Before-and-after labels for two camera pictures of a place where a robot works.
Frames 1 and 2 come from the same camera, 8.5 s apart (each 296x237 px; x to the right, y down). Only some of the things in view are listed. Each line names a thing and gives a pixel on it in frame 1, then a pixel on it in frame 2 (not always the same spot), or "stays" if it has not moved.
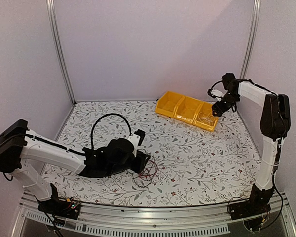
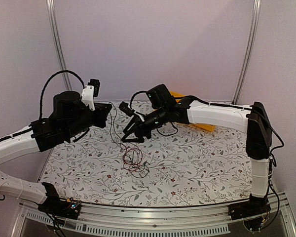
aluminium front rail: (102, 220) stays
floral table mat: (188, 166) stays
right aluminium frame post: (253, 29) stays
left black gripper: (142, 157) -> (102, 113)
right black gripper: (219, 109) -> (139, 127)
